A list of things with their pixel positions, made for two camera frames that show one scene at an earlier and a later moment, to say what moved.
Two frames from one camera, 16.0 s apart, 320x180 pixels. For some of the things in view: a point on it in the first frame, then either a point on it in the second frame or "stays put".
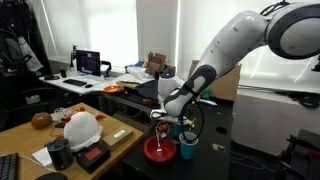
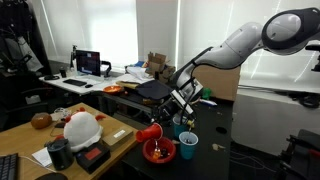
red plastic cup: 163,129 -> 153,131
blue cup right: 179,129 stays put
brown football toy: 41,120 stays put
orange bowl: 112,89 stays put
